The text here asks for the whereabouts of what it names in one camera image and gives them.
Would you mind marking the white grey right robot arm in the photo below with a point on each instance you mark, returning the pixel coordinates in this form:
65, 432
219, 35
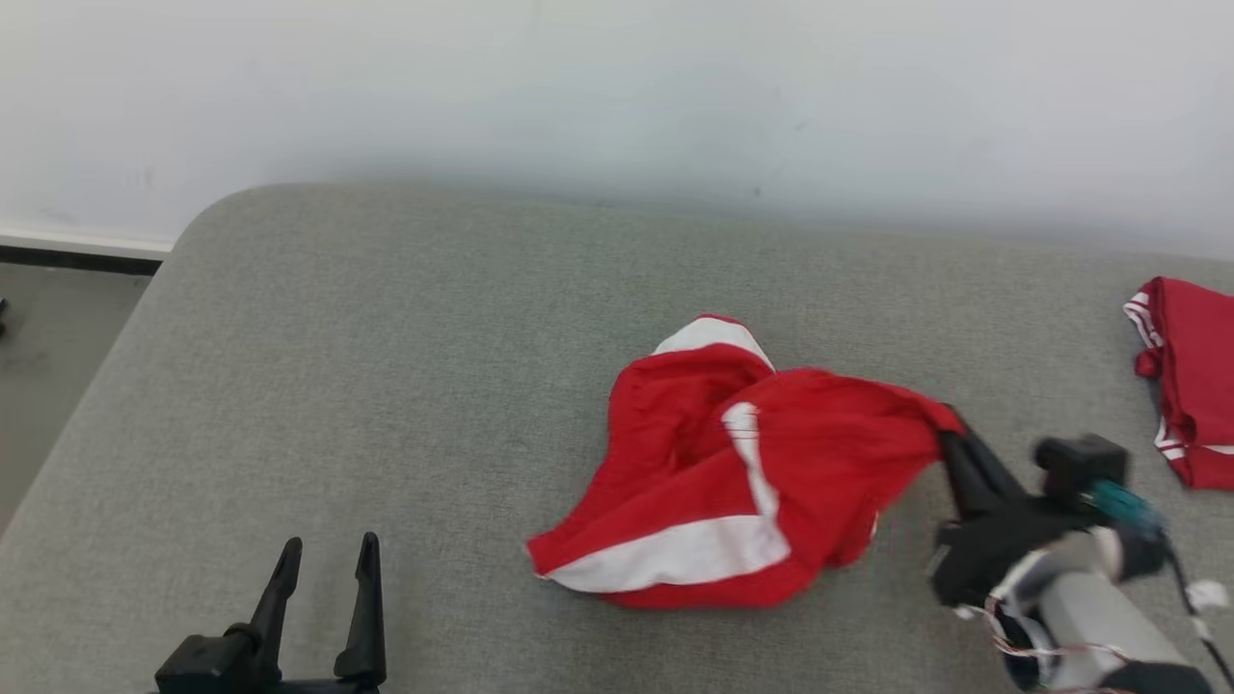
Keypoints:
1089, 617

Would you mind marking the black and white baseboard strip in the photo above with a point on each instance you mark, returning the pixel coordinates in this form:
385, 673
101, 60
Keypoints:
67, 260

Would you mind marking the red Bulls 23 basketball jersey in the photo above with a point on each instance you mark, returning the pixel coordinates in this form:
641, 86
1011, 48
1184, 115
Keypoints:
1200, 366

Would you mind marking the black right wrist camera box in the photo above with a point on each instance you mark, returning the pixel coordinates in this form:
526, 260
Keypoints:
1080, 467

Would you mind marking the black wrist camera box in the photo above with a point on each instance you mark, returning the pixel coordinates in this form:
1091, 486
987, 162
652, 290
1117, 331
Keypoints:
202, 665
1080, 467

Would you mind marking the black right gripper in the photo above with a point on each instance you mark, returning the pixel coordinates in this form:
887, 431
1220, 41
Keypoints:
1003, 549

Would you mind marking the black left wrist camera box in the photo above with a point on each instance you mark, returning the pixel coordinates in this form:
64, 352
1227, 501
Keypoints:
202, 665

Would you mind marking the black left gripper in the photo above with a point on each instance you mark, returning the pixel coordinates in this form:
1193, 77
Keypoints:
318, 688

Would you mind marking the red shorts with white trim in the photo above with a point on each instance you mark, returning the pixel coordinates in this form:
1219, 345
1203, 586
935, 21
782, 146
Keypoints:
819, 453

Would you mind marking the grey fabric sofa cushion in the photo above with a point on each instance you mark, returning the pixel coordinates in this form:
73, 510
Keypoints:
386, 386

